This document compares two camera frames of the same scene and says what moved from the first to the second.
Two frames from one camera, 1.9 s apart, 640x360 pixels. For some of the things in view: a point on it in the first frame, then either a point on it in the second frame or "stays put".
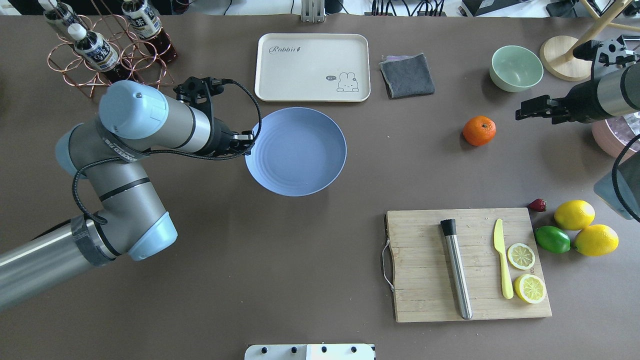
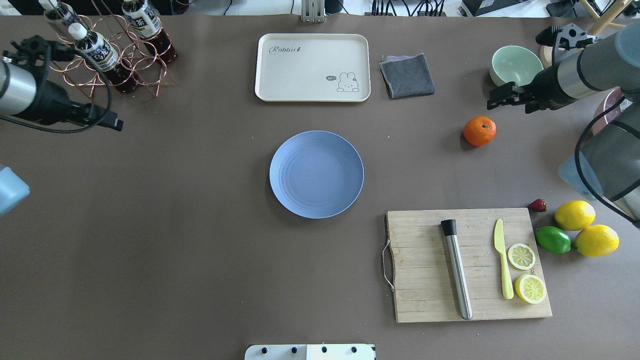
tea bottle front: x=94 y=50 stays put
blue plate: x=297 y=151 → x=317 y=174
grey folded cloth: x=407 y=76 stays put
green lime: x=553 y=239 stays put
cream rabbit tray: x=312 y=67 stays put
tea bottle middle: x=145 y=22 stays put
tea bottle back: x=55 y=11 stays put
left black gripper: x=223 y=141 → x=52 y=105
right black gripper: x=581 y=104 → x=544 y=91
